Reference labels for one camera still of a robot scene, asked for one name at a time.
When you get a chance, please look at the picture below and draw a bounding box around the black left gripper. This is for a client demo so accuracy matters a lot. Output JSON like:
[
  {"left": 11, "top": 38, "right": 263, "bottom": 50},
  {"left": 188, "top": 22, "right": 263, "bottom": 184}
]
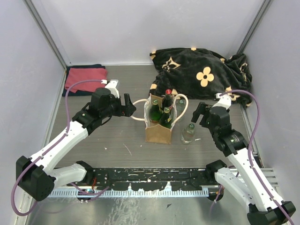
[{"left": 101, "top": 93, "right": 136, "bottom": 119}]

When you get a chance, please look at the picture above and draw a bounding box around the green bottle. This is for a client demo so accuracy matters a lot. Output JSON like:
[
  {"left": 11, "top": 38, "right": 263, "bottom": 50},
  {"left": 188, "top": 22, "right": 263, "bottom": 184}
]
[
  {"left": 149, "top": 99, "right": 162, "bottom": 123},
  {"left": 159, "top": 107, "right": 172, "bottom": 129}
]

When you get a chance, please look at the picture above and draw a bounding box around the brown canvas bag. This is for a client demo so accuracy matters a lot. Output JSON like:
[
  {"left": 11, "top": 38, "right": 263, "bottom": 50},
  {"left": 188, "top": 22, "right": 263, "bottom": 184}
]
[{"left": 131, "top": 94, "right": 189, "bottom": 144}]

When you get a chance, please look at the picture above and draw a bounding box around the cola glass bottle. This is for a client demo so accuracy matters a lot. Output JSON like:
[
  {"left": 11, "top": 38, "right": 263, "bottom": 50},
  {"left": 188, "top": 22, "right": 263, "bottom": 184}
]
[{"left": 162, "top": 89, "right": 173, "bottom": 112}]

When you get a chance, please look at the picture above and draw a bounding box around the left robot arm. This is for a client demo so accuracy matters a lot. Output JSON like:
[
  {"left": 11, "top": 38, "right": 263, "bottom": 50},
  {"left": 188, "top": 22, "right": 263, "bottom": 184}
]
[{"left": 16, "top": 88, "right": 136, "bottom": 202}]

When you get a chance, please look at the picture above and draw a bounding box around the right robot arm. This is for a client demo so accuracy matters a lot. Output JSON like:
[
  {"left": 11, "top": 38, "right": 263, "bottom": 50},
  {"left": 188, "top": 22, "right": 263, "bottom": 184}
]
[{"left": 191, "top": 102, "right": 296, "bottom": 225}]

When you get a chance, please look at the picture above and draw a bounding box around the clear bottle upper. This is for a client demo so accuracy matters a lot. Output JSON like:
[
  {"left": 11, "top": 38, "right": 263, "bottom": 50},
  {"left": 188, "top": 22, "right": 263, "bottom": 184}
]
[{"left": 176, "top": 99, "right": 186, "bottom": 117}]

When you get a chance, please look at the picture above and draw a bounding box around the clear bottle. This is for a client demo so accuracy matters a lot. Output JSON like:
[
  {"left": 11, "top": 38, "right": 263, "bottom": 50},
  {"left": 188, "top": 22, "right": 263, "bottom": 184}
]
[
  {"left": 180, "top": 123, "right": 195, "bottom": 144},
  {"left": 176, "top": 99, "right": 186, "bottom": 117}
]

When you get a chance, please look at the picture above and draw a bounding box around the clear bottle lower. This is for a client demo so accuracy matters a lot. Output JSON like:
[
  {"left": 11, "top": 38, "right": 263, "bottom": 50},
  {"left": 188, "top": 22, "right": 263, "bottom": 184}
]
[{"left": 180, "top": 123, "right": 195, "bottom": 144}]

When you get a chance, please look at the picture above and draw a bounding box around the black floral blanket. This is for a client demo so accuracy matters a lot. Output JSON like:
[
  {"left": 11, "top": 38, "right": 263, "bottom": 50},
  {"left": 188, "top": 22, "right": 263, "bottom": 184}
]
[{"left": 149, "top": 48, "right": 252, "bottom": 99}]

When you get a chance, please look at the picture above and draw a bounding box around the dark blue folded cloth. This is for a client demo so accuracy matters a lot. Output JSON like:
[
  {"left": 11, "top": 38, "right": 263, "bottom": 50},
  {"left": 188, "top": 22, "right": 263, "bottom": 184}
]
[{"left": 61, "top": 64, "right": 106, "bottom": 97}]

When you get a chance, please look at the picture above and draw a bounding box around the red folded cloth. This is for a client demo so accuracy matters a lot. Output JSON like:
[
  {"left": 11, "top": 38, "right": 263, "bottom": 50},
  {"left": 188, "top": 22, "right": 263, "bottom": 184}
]
[{"left": 64, "top": 67, "right": 108, "bottom": 94}]

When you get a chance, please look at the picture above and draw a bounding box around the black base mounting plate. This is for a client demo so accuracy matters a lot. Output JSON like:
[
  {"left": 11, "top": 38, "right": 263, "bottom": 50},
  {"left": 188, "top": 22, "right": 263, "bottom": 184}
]
[{"left": 75, "top": 167, "right": 219, "bottom": 192}]

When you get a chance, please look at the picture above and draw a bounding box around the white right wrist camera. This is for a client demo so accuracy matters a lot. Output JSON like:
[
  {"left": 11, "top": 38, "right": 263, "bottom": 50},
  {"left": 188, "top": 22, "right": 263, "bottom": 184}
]
[{"left": 213, "top": 93, "right": 232, "bottom": 110}]

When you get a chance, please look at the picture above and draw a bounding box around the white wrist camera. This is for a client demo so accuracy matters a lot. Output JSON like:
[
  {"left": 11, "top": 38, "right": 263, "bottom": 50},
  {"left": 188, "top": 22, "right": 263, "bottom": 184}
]
[
  {"left": 101, "top": 79, "right": 120, "bottom": 98},
  {"left": 213, "top": 93, "right": 232, "bottom": 110}
]

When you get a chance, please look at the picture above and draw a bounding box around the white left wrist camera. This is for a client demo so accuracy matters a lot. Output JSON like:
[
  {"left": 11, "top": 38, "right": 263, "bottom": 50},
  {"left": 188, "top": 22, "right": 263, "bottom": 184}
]
[{"left": 101, "top": 79, "right": 120, "bottom": 98}]

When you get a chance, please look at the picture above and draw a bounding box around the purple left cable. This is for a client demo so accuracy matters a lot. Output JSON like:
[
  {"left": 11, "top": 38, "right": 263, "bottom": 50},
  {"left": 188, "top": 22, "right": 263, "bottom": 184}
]
[{"left": 11, "top": 79, "right": 111, "bottom": 216}]

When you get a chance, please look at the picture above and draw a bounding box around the white cable duct strip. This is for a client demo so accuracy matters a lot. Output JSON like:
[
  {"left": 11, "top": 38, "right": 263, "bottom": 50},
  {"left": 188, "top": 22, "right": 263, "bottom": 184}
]
[{"left": 48, "top": 188, "right": 209, "bottom": 198}]

